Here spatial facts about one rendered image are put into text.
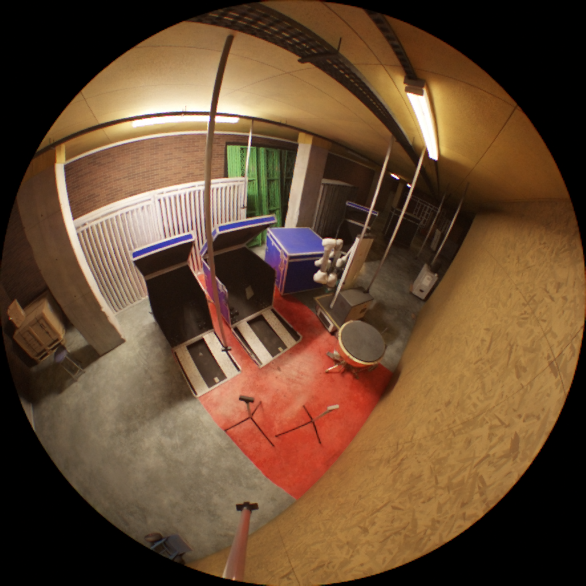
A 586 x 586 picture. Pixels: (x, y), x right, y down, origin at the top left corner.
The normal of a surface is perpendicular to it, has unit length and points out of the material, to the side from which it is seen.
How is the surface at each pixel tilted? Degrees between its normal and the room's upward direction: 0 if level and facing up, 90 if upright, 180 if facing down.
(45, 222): 90
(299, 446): 0
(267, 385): 0
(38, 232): 90
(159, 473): 0
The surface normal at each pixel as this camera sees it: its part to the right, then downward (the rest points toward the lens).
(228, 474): 0.16, -0.74
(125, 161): 0.71, 0.55
